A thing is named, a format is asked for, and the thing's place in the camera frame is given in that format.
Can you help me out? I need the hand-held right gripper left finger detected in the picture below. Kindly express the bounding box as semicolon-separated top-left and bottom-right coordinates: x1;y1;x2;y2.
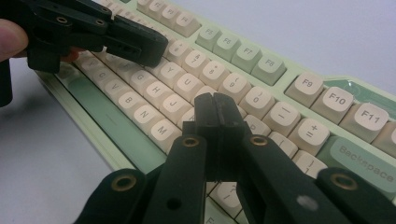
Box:
143;92;220;224

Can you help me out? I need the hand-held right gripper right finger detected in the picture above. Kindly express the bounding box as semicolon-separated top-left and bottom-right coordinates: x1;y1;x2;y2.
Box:
214;92;351;224

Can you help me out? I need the green and cream keyboard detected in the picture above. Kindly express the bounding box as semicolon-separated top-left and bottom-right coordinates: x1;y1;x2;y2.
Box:
34;0;396;224

